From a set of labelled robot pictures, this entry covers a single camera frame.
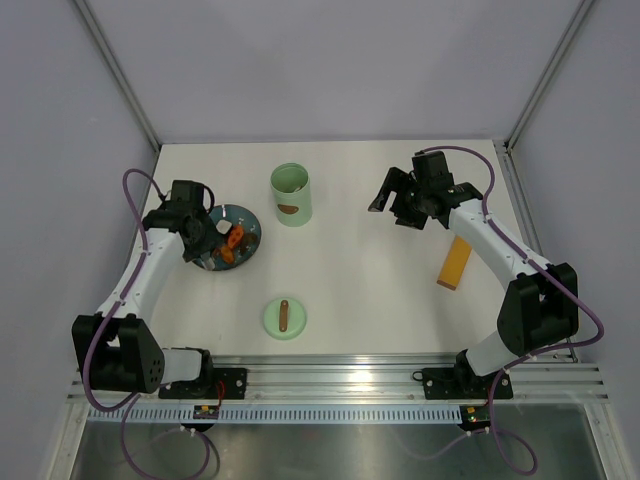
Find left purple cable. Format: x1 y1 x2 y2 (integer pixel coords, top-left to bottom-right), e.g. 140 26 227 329
82 169 221 476

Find white slotted cable duct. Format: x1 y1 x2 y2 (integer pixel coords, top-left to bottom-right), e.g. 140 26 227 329
87 404 464 425

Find green cylindrical lunch container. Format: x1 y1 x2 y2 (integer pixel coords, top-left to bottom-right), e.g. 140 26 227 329
270 163 313 228

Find green round lid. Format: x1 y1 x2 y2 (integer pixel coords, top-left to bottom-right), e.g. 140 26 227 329
262 297 307 341

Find orange rectangular box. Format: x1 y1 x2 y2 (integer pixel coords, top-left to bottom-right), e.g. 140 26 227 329
437 236 472 291

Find purple cable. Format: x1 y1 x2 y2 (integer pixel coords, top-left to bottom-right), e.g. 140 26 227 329
399 144 605 474
82 169 221 476

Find toy brown mushroom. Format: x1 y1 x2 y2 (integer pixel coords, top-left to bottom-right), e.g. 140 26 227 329
239 232 259 255

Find left aluminium frame post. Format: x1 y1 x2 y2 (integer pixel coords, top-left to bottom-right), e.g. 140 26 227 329
70 0 162 156

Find right aluminium frame post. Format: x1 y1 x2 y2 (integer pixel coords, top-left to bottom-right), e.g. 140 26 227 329
504 0 599 154

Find toy white cheese cube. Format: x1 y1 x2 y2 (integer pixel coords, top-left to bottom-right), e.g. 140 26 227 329
216 219 233 235

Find dark teal plate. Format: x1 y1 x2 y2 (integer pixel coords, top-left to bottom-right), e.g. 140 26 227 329
192 204 262 271

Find metal tongs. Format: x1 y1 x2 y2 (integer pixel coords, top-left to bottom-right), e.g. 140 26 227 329
201 253 216 271

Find toy orange carrot piece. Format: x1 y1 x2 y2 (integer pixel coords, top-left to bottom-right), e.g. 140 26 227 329
227 225 244 249

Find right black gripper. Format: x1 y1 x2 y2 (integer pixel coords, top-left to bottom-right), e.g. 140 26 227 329
369 167 430 230

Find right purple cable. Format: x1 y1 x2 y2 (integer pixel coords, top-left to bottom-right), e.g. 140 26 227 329
399 144 605 474

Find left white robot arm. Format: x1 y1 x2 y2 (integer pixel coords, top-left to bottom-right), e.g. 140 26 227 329
71 180 223 398

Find aluminium frame post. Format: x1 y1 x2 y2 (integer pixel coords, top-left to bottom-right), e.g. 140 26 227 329
70 0 162 156
504 0 599 154

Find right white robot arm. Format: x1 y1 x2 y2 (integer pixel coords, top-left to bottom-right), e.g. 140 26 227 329
368 148 579 397

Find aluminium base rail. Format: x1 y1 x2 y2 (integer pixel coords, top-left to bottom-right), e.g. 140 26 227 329
67 353 611 406

